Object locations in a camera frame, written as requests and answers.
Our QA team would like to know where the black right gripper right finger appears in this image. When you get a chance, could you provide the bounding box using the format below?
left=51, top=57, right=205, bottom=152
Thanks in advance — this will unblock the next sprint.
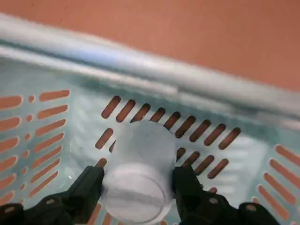
left=172, top=165, right=282, bottom=225

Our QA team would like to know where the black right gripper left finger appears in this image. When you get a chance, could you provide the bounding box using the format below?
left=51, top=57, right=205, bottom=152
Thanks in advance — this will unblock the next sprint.
left=0, top=165, right=105, bottom=225

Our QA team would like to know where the pale blue plastic cup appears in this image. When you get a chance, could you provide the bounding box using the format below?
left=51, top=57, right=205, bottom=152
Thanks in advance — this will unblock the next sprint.
left=102, top=120, right=178, bottom=223

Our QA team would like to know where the light blue plastic basket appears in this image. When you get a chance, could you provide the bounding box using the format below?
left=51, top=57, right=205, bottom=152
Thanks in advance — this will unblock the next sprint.
left=0, top=13, right=300, bottom=225

